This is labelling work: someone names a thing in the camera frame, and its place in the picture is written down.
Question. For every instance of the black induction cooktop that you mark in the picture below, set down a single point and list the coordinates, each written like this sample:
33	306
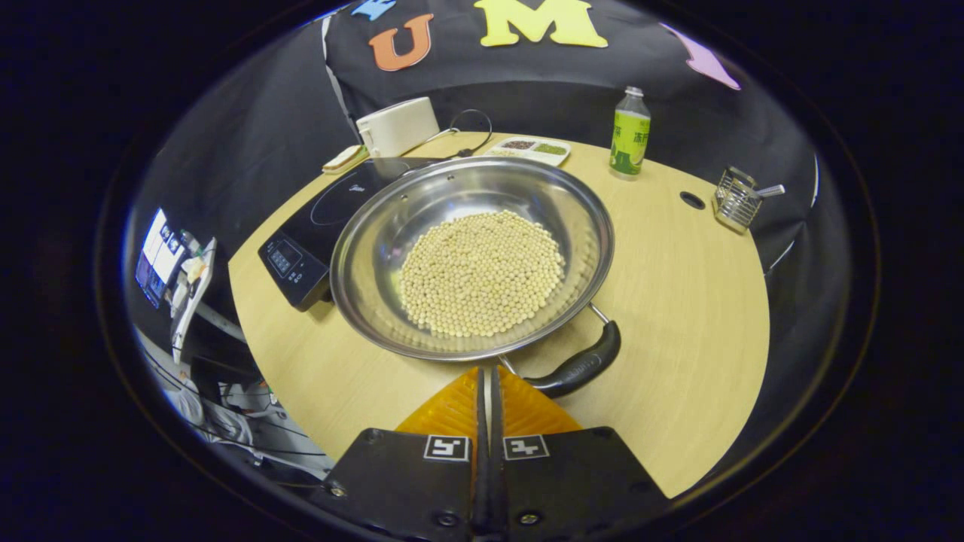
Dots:
301	241

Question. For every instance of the white divided bean plate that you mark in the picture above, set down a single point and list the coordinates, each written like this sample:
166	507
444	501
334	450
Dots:
527	149

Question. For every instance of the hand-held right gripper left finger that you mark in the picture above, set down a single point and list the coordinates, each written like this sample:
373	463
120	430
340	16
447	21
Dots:
407	482

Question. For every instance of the green label drink bottle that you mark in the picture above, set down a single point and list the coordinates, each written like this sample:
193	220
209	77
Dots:
629	139

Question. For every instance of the stainless steel pot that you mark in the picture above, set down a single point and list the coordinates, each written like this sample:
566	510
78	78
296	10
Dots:
392	226

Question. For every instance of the pile of yellow soybeans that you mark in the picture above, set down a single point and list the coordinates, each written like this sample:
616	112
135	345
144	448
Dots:
482	275

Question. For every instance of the white bread sandwich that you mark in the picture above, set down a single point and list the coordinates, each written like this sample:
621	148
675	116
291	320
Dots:
345	156

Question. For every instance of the white toaster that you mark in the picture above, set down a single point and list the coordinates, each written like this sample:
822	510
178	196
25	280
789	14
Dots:
399	126

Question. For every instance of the lit computer screen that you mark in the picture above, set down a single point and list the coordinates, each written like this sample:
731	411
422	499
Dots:
158	256

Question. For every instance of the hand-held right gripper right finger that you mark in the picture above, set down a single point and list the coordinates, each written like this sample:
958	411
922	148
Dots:
572	474

